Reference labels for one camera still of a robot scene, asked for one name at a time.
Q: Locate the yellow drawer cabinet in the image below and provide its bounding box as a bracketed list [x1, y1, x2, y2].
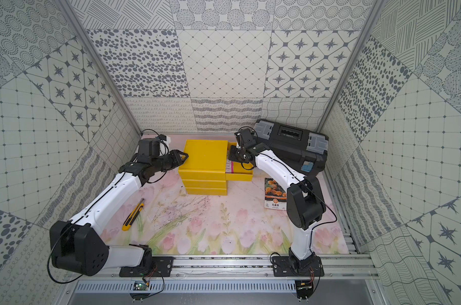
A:
[178, 140, 228, 196]

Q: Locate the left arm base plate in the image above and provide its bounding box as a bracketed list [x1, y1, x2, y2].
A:
[119, 256, 175, 278]

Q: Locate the black toolbox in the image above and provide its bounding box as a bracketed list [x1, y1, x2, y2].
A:
[253, 119, 328, 177]

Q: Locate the yellow top drawer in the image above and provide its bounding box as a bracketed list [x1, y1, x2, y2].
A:
[225, 142, 253, 182]

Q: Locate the yellow utility knife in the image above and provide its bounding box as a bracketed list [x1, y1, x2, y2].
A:
[122, 199, 145, 231]

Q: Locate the aluminium mounting rail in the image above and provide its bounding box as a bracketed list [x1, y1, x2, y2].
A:
[77, 253, 380, 282]

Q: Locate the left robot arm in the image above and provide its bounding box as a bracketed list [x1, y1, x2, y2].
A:
[47, 135, 189, 277]

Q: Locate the marigold seed bag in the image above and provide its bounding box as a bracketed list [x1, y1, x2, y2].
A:
[264, 178, 287, 211]

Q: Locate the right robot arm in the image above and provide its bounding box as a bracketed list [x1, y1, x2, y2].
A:
[229, 127, 327, 269]

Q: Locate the pink seed bag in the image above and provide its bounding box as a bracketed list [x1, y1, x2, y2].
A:
[230, 161, 241, 174]

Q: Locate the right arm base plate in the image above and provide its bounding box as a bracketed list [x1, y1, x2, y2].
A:
[270, 255, 325, 277]

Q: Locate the white vented cable duct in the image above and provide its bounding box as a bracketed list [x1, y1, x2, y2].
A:
[75, 280, 295, 294]

